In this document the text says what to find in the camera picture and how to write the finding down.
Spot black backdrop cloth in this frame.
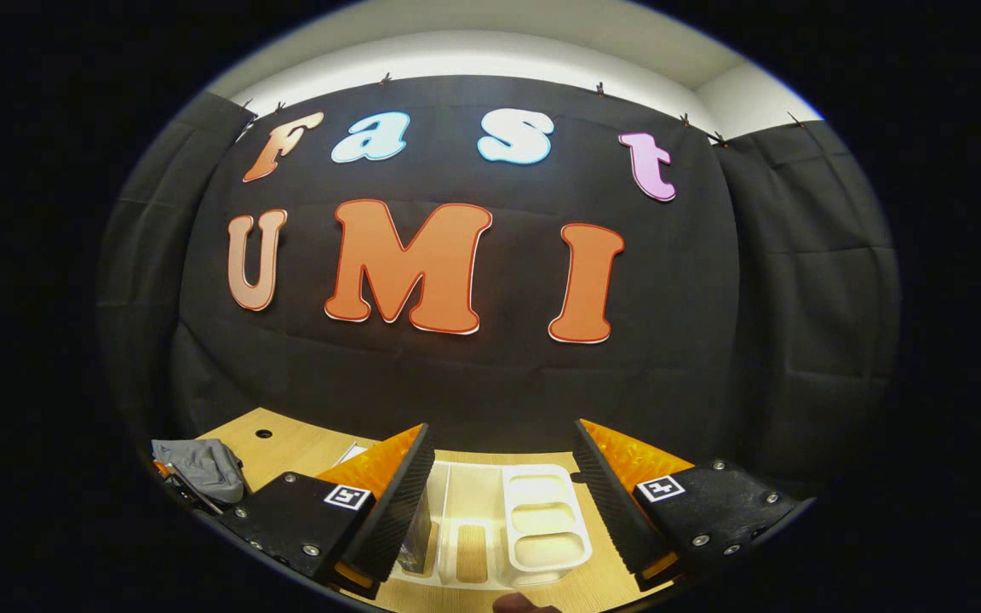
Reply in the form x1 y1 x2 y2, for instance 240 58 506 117
97 75 902 503

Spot blue book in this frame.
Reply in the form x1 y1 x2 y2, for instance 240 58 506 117
399 498 433 573

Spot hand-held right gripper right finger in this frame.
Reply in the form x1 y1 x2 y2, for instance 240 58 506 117
574 417 817 593

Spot grey schoolbag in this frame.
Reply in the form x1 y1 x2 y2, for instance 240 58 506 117
152 438 246 512

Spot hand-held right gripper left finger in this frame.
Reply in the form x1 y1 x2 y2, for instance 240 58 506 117
218 422 437 599

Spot white bookshelf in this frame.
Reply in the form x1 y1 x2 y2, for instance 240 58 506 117
388 460 594 590

